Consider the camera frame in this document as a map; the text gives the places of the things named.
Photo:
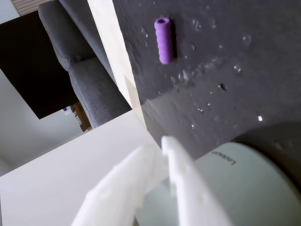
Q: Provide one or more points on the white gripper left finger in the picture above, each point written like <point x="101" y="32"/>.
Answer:
<point x="122" y="183"/>

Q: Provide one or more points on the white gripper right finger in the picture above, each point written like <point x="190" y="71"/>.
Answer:
<point x="185" y="186"/>

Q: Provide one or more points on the purple ribbed pen grip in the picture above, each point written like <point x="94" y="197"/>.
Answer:
<point x="165" y="40"/>

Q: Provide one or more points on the pale green metal mug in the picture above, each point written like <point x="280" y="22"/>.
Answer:
<point x="247" y="188"/>

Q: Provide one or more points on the brown cardboard box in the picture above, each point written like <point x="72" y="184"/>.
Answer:
<point x="82" y="116"/>

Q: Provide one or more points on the black table mat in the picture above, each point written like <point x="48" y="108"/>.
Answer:
<point x="211" y="94"/>

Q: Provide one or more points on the grey fabric sofa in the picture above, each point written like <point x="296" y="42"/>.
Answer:
<point x="87" y="77"/>

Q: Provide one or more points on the black flat panel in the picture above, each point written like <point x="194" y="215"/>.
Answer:
<point x="30" y="66"/>

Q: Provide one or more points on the white slatted panel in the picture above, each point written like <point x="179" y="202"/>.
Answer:
<point x="30" y="6"/>

